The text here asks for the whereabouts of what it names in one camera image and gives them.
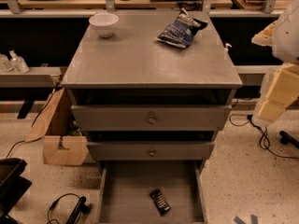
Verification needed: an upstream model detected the blue chip bag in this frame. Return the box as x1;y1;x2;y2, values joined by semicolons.
156;8;207;49

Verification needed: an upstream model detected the black chair base leg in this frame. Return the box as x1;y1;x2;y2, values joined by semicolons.
65;196;90;224

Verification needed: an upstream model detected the brown cardboard box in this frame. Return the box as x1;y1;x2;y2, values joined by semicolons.
25;89;89;166

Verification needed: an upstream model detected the white ceramic bowl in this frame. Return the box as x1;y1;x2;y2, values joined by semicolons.
89;12;119;37

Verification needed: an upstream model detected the black caster leg right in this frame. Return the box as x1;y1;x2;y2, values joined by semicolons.
279;131;299;148

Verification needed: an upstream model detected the small white pump bottle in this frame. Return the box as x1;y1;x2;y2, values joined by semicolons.
223;43;232;60

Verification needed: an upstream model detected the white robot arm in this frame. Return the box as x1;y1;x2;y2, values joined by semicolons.
251;0;299;127

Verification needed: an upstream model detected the grey top drawer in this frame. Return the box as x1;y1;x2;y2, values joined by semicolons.
72;105;231;132

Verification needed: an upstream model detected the grey drawer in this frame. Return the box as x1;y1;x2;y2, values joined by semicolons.
87;141;215;161
72;105;231;132
96;161;207;224

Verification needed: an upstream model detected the clear sanitizer bottle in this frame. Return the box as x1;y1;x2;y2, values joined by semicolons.
0;54;13;71
9;50;29;73

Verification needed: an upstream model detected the grey bottom drawer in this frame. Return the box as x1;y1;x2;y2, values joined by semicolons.
96;161;207;224

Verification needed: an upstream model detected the grey middle drawer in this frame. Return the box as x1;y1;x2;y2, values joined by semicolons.
87;141;215;161

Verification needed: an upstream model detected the black floor cable left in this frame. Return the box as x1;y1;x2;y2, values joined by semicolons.
5;87;60;159

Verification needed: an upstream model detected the black power cable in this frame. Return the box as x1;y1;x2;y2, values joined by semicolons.
228;113;299;161

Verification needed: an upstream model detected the grey drawer cabinet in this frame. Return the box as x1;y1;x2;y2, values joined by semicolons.
62;9;242;214

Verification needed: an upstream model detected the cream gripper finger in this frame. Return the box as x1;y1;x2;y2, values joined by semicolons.
252;63;299;127
251;21;277;47

